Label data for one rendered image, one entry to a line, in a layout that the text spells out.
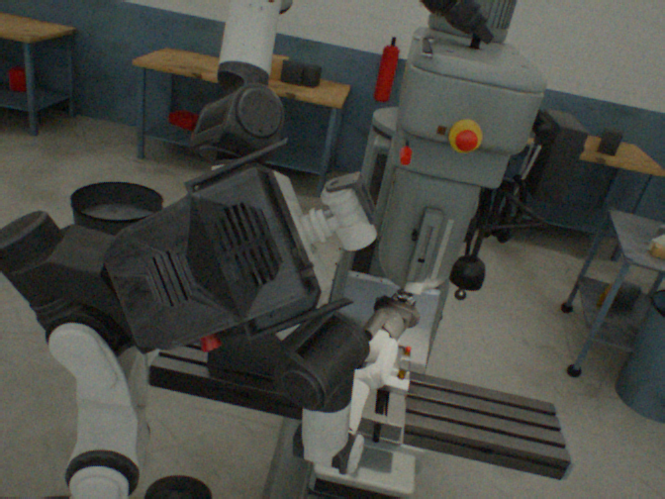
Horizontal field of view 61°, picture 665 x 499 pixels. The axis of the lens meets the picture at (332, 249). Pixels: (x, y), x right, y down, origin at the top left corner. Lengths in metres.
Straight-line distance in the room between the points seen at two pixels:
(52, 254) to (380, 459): 1.06
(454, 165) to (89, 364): 0.81
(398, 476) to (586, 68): 4.68
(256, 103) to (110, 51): 5.36
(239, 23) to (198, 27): 4.83
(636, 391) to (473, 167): 2.66
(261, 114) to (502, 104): 0.45
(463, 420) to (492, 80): 0.99
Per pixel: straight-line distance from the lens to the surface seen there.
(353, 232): 0.97
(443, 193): 1.29
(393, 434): 1.55
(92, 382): 1.10
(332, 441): 1.09
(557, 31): 5.67
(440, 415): 1.71
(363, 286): 1.92
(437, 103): 1.10
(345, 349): 0.96
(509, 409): 1.83
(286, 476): 2.38
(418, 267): 1.33
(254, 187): 0.80
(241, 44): 1.02
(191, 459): 2.66
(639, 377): 3.69
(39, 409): 2.93
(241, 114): 0.92
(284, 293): 0.80
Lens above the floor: 2.04
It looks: 28 degrees down
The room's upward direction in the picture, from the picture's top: 11 degrees clockwise
